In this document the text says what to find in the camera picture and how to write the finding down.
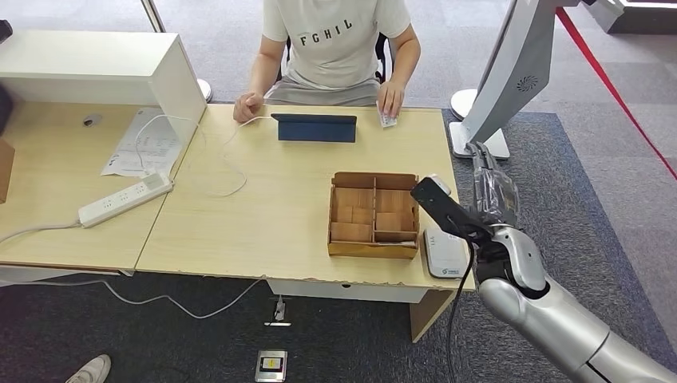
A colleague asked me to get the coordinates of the large wooden desk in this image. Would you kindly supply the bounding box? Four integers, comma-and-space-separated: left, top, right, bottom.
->
134, 104, 476, 345

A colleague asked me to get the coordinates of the white ID card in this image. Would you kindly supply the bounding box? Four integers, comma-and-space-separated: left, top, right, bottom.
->
376, 101, 398, 129

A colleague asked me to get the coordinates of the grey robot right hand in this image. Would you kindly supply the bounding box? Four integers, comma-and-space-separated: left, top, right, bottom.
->
465, 141, 522, 228

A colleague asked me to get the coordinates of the white floor platform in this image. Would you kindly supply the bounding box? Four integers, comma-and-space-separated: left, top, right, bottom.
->
581, 0, 677, 36

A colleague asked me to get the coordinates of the brown cardboard box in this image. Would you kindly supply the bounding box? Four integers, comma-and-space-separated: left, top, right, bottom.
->
0, 138, 16, 206

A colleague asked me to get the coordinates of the metal stanchion pole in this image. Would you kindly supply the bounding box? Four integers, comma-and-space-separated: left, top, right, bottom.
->
139, 0, 167, 35

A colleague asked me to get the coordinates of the white power strip cord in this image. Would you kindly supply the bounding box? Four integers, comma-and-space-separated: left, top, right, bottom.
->
0, 222, 83, 245

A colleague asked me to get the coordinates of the floor plug outlet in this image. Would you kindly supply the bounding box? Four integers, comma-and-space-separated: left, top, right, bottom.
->
263, 297, 292, 328

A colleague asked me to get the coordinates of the person's left hand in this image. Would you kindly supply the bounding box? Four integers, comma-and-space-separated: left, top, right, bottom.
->
376, 79, 406, 120

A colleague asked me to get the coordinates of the person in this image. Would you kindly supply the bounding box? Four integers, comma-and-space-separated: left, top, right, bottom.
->
233, 0, 422, 124

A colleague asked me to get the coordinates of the blue tablet with case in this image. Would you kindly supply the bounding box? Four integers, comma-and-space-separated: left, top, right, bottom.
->
271, 113, 358, 144

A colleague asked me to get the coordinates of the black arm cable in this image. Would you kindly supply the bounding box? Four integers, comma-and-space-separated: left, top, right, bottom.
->
445, 232, 477, 383

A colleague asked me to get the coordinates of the large black object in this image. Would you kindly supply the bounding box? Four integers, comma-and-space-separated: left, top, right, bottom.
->
0, 85, 15, 136

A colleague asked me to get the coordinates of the grey card reader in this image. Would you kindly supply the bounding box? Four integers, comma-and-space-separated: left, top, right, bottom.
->
422, 227, 471, 280

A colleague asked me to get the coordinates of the small wooden side desk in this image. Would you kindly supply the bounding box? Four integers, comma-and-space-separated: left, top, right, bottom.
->
0, 101, 176, 289

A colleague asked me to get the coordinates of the printed paper sheet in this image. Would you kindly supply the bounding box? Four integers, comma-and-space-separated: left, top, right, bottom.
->
100, 108, 184, 180

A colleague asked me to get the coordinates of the dark grey floor rug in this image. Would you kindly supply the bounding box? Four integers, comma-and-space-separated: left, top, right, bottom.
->
0, 109, 677, 383

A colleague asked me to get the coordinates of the white floor cable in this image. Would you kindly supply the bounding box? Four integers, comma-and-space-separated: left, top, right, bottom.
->
0, 278, 266, 321

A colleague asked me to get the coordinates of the silver kiosk stand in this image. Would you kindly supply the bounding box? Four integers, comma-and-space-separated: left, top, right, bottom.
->
448, 0, 583, 160

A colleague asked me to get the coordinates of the red barrier tape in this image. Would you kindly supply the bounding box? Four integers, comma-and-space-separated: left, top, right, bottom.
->
554, 6, 677, 182

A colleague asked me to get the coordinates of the wooden room key card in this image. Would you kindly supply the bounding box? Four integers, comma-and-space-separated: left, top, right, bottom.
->
334, 207, 373, 225
374, 211, 415, 232
330, 222, 372, 243
334, 188, 373, 209
375, 190, 414, 214

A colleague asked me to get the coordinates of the person's right hand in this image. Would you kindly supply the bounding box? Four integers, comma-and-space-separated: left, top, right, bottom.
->
233, 92, 266, 124

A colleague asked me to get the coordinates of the white power strip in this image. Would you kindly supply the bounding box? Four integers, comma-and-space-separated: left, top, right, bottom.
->
77, 173, 174, 229

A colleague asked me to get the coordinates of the white shoe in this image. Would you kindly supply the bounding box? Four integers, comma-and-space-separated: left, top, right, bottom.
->
65, 355, 113, 383

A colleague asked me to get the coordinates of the metal floor socket box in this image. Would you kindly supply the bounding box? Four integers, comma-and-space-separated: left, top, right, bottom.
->
254, 350, 288, 383

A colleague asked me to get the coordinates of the white round floor base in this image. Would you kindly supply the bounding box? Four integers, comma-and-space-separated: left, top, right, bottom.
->
449, 88, 479, 121

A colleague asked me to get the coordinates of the white desk partition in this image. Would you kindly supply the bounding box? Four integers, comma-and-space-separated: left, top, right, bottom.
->
0, 30, 208, 178

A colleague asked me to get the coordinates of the thin white charging cable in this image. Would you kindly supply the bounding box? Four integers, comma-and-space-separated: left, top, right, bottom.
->
133, 114, 277, 198

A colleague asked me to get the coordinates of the wooden compartment box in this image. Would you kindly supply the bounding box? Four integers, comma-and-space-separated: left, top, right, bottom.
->
327, 172, 421, 260

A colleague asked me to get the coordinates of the black office chair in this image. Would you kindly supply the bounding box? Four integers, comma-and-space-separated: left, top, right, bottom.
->
275, 32, 395, 85

